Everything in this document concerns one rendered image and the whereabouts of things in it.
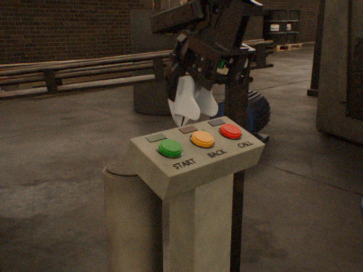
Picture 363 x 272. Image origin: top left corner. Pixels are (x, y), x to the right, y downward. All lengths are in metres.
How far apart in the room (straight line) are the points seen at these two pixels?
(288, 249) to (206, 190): 0.89
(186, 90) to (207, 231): 0.28
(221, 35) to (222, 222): 0.37
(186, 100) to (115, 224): 0.35
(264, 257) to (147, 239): 0.72
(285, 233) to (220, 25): 1.22
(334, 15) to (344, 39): 0.19
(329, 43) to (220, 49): 2.40
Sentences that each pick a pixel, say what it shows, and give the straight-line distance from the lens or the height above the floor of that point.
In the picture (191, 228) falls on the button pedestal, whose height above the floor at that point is 0.46.
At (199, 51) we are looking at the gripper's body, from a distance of 0.51.
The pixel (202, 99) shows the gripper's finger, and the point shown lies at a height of 0.69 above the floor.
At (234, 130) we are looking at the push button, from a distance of 0.73.
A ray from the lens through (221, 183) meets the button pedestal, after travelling 0.70.
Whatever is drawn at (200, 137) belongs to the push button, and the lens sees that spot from 0.67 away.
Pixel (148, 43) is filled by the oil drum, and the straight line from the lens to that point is 3.33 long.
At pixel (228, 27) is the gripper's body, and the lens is 0.50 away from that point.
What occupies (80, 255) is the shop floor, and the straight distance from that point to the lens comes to 1.50.
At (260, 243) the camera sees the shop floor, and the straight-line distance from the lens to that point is 1.55.
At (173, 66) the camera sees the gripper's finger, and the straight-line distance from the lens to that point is 0.54.
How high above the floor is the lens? 0.81
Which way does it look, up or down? 17 degrees down
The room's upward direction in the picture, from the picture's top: straight up
